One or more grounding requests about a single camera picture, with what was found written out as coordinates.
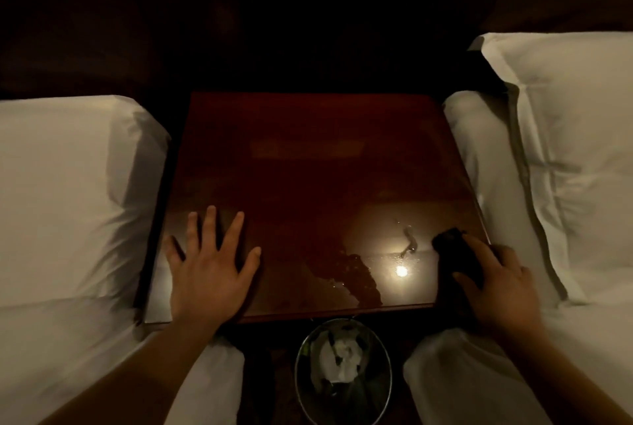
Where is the crumpled white tissue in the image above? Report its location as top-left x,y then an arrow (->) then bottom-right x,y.
319,331 -> 365,384

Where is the person's left hand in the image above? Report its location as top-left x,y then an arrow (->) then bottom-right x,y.
164,205 -> 262,332

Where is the white bed with pillow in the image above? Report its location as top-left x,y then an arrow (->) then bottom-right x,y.
403,90 -> 633,425

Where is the person's left forearm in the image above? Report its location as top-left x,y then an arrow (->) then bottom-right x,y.
39,323 -> 228,425

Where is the dark wooden nightstand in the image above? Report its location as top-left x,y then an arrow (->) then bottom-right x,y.
135,91 -> 490,326

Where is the shiny metal waste bin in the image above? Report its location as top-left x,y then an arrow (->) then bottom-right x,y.
294,318 -> 393,425

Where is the white pillow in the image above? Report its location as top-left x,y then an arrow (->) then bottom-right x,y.
469,32 -> 633,308

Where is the person's right hand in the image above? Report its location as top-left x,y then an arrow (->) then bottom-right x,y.
451,234 -> 546,342

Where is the white bed without pillow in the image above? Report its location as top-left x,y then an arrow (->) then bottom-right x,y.
0,95 -> 246,425

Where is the person's right forearm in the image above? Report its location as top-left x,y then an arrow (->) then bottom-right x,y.
504,323 -> 633,425

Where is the dark cleaning cloth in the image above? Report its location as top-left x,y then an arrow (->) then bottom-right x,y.
432,228 -> 489,321

